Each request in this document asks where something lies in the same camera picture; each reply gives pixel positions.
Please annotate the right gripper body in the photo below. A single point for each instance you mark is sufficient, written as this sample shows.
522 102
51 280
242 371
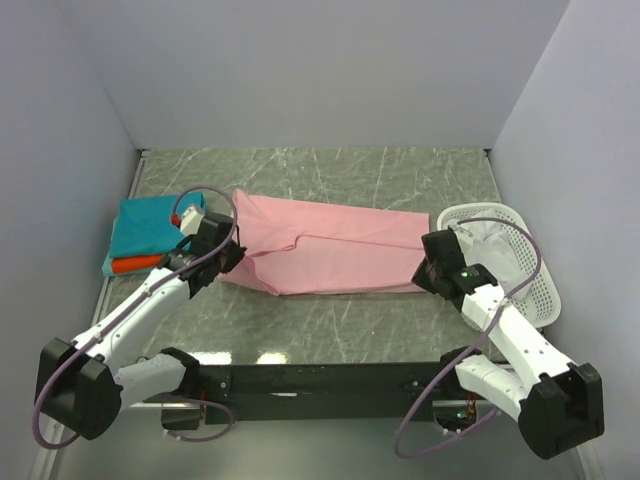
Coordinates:
425 276

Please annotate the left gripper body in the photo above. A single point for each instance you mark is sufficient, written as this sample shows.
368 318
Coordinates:
232 254

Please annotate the pink t-shirt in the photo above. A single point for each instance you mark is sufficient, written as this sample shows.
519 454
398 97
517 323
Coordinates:
298 247

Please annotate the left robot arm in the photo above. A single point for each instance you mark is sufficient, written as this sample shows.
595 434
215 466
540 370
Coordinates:
85 383

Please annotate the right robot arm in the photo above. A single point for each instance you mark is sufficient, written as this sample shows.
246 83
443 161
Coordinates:
557 404

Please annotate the white t-shirt in basket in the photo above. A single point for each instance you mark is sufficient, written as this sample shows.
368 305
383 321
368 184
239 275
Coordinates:
492 249

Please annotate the teal folded t-shirt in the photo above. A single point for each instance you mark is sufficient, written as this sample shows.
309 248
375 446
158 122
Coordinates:
142 227

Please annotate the orange folded t-shirt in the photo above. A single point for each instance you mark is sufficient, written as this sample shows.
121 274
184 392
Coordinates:
126 265

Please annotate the white plastic basket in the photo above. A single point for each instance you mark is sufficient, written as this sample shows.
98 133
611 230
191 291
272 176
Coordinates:
539 300

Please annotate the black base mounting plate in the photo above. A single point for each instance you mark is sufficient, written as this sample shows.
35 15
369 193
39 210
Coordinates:
263 392

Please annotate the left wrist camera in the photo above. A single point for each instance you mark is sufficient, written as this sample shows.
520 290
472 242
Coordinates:
189 222

